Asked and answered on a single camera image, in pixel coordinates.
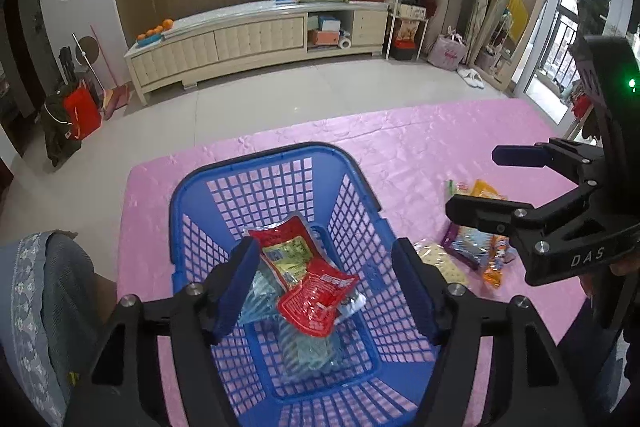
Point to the pile of oranges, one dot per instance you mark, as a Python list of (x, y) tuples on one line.
[(157, 29)]

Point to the teal box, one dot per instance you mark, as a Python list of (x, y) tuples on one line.
[(330, 24)]

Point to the standing arched mirror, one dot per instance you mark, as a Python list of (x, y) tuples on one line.
[(520, 22)]

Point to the grey patterned chair cover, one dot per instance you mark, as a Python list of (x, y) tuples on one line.
[(45, 317)]

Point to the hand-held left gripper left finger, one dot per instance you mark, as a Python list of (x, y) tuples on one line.
[(235, 292)]

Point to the purple snack packet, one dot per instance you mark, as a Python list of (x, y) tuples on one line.
[(470, 244)]

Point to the red snack packet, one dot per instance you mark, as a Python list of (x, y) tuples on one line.
[(315, 302)]

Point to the white paper roll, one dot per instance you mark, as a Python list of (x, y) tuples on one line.
[(344, 42)]

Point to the red packet with yellow label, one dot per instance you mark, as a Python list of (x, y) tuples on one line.
[(287, 252)]

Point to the dark bag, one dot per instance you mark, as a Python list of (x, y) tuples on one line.
[(60, 137)]

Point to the pink tablecloth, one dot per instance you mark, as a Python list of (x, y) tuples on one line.
[(425, 132)]

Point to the red paper bag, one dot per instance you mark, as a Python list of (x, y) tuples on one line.
[(84, 114)]

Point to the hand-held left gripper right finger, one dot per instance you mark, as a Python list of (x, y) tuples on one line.
[(415, 292)]

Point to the glass sliding door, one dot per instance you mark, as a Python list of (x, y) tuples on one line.
[(565, 32)]

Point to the orange box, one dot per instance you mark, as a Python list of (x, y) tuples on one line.
[(324, 37)]

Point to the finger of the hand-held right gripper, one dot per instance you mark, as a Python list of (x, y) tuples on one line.
[(520, 156), (480, 212)]

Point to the green-edged cracker packet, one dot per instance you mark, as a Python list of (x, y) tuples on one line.
[(457, 188)]

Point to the red hanging clothes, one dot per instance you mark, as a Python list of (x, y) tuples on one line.
[(581, 106)]

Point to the pink tote bag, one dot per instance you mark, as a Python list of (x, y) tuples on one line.
[(449, 52)]

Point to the person's right hand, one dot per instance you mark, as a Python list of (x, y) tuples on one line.
[(627, 264)]

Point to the pale yellow snack packet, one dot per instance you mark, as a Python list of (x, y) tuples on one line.
[(445, 264)]

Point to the pink broom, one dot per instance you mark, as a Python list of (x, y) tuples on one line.
[(115, 99)]

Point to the round brown wall panel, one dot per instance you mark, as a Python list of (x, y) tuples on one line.
[(91, 47)]

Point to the light blue snack packet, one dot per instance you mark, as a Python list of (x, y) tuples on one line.
[(310, 352), (257, 302)]

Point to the cream TV cabinet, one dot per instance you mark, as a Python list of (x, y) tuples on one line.
[(240, 42)]

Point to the orange sausage packet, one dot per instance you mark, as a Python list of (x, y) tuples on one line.
[(497, 262)]

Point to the white slipper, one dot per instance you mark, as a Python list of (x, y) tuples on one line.
[(466, 75), (476, 80)]

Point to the blue plastic basket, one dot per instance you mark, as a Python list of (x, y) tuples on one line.
[(190, 192)]

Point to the white shelf rack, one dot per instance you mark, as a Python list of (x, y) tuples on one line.
[(395, 7)]

